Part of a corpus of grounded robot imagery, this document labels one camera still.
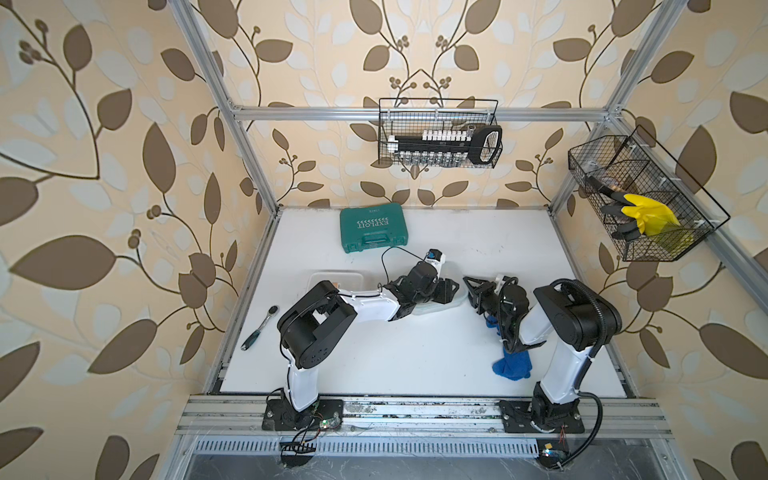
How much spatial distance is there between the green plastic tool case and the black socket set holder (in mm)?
297

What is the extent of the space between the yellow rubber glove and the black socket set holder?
0.35 m

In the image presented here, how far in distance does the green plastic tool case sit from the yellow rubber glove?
653 mm

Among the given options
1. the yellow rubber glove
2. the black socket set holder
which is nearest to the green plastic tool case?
the black socket set holder

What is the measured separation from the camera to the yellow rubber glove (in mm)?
668

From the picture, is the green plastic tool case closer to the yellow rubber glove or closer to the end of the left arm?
the end of the left arm

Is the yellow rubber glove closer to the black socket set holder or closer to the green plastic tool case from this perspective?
the black socket set holder

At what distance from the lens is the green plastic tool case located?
1.08 metres

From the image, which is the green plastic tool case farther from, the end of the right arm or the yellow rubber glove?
the yellow rubber glove

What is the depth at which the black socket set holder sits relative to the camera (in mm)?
824

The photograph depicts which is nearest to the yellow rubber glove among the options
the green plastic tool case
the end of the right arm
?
the end of the right arm
